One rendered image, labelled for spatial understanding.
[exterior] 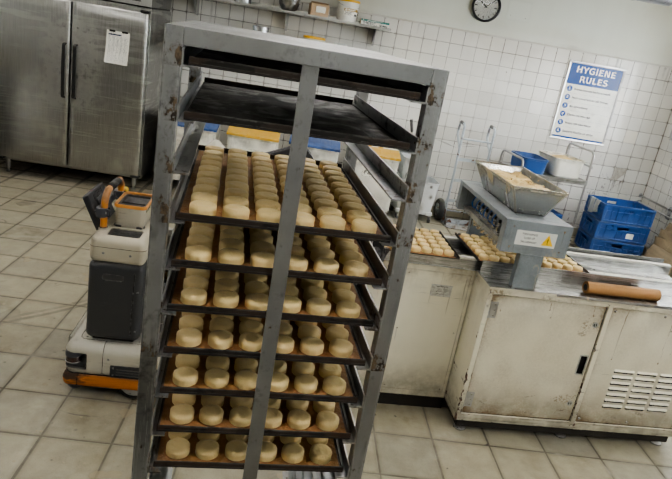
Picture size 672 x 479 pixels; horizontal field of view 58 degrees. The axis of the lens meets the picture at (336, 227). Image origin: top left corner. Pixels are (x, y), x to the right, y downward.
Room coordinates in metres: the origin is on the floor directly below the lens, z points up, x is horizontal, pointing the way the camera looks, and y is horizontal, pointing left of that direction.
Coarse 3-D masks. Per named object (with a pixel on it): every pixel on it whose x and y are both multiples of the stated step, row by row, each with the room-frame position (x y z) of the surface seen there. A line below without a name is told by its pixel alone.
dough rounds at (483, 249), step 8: (464, 240) 3.11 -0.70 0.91; (472, 240) 3.10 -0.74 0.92; (480, 240) 3.12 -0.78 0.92; (472, 248) 2.98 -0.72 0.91; (480, 248) 2.98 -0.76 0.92; (488, 248) 3.00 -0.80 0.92; (496, 248) 3.02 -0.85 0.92; (480, 256) 2.86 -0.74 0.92; (488, 256) 2.86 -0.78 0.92; (496, 256) 2.88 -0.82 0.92; (504, 256) 2.91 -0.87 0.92; (512, 256) 2.94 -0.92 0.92; (544, 264) 2.91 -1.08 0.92; (552, 264) 2.94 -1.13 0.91; (560, 264) 2.94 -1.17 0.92; (568, 264) 2.96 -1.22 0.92; (576, 264) 3.00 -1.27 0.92
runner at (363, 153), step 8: (352, 144) 1.58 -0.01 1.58; (360, 144) 1.52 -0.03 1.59; (352, 152) 1.48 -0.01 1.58; (360, 152) 1.48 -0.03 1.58; (368, 152) 1.42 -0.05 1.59; (360, 160) 1.38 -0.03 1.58; (368, 160) 1.40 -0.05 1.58; (376, 160) 1.33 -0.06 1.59; (368, 168) 1.31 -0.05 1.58; (376, 168) 1.32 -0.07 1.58; (384, 168) 1.25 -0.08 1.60; (376, 176) 1.24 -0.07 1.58; (384, 176) 1.24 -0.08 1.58; (392, 176) 1.18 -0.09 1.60; (384, 184) 1.18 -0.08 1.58; (392, 184) 1.17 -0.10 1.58; (400, 184) 1.12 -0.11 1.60; (392, 192) 1.12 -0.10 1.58; (400, 192) 1.11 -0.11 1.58; (400, 200) 1.08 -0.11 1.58
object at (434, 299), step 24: (384, 264) 2.78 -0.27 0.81; (408, 264) 2.80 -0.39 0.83; (408, 288) 2.80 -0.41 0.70; (432, 288) 2.82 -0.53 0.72; (456, 288) 2.84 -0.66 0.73; (408, 312) 2.81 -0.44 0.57; (432, 312) 2.83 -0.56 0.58; (456, 312) 2.85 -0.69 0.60; (408, 336) 2.81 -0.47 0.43; (432, 336) 2.83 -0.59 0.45; (456, 336) 2.85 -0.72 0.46; (408, 360) 2.82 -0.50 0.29; (432, 360) 2.84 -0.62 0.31; (384, 384) 2.80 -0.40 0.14; (408, 384) 2.82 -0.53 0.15; (432, 384) 2.84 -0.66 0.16
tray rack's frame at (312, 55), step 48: (240, 48) 1.01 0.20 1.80; (288, 48) 1.03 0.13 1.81; (336, 48) 1.28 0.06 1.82; (432, 96) 1.08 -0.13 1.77; (432, 144) 1.08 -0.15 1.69; (288, 192) 1.04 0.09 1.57; (288, 240) 1.04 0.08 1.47; (144, 336) 0.99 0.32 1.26; (384, 336) 1.08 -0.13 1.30; (144, 384) 0.99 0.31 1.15; (144, 432) 0.99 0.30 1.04
